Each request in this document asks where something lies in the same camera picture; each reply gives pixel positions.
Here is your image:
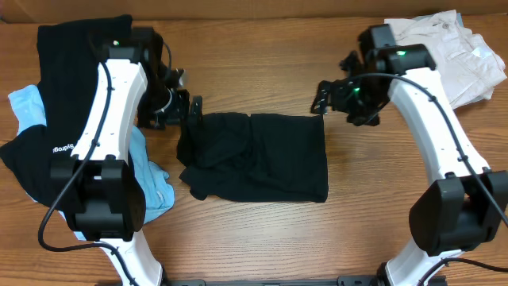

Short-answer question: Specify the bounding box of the black t-shirt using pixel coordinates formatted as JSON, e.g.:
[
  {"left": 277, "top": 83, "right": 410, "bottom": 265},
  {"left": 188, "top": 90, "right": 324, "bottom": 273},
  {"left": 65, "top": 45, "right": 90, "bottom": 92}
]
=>
[{"left": 177, "top": 113, "right": 329, "bottom": 203}]

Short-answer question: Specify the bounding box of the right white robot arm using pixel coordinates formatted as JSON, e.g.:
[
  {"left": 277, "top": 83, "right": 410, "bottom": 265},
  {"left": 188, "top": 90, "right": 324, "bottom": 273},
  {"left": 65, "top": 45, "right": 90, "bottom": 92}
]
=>
[{"left": 310, "top": 44, "right": 507, "bottom": 285}]

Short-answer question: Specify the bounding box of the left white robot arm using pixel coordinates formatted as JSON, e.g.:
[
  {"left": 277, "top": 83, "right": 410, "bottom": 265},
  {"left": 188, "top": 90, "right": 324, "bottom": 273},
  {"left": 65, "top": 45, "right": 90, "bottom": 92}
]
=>
[{"left": 37, "top": 32, "right": 202, "bottom": 285}]

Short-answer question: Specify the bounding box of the black logo garment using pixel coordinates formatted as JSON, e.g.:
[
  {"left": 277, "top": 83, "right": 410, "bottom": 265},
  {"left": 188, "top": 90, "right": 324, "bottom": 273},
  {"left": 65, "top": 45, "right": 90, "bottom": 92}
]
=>
[{"left": 1, "top": 15, "right": 133, "bottom": 207}]

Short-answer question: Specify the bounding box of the white folded shirt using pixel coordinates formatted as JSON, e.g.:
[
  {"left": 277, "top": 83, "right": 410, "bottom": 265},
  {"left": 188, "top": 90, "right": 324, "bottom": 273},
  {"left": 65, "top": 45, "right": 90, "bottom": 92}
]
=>
[{"left": 384, "top": 10, "right": 507, "bottom": 109}]

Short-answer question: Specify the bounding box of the light blue garment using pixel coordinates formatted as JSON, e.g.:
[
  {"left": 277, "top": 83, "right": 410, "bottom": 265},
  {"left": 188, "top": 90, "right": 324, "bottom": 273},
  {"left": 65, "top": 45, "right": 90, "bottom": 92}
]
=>
[{"left": 1, "top": 85, "right": 175, "bottom": 224}]

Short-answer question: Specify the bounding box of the cardboard back panel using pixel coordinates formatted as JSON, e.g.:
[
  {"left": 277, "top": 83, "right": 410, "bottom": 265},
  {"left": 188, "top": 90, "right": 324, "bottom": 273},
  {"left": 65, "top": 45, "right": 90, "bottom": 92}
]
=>
[{"left": 1, "top": 0, "right": 507, "bottom": 23}]

